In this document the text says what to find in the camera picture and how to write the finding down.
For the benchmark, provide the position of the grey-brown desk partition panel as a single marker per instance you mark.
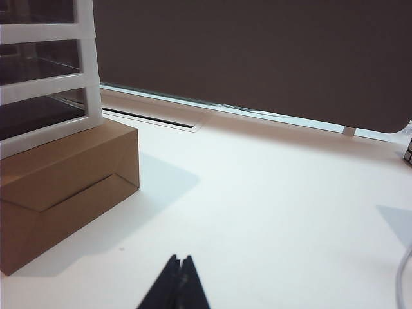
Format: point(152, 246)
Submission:
point(257, 48)

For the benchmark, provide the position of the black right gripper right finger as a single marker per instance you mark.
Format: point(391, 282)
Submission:
point(193, 289)

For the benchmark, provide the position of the white partition foot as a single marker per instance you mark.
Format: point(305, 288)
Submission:
point(349, 131)

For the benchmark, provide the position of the brown cardboard box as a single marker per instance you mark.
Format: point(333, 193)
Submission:
point(64, 167)

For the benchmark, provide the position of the white plastic drawer cabinet frame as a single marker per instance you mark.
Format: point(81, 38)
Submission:
point(88, 64)

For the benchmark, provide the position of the black Rubik's cube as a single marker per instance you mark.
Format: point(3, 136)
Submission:
point(408, 154)

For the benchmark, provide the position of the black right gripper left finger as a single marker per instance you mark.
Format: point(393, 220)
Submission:
point(165, 289)

